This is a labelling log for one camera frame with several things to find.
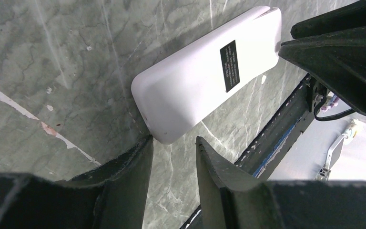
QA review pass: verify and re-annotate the grey metal bracket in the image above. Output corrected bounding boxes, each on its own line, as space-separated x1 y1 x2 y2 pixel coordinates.
315 119 362 182

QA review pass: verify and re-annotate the white battery cover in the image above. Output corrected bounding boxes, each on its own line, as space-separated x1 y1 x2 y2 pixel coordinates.
256 7 282 55

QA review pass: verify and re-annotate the black base frame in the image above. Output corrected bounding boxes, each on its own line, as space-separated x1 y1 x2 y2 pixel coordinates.
183 74 326 229

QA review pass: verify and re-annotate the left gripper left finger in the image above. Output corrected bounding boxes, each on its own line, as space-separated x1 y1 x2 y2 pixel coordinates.
0 135 153 229

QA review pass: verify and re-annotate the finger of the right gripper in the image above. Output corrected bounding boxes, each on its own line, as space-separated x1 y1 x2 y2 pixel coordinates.
291 0 366 39
279 26 366 116

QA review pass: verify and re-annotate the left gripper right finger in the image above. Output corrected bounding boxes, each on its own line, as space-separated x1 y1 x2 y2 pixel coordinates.
196 136 366 229

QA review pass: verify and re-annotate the white remote control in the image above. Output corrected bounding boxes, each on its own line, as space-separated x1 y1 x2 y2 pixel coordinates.
131 6 279 145

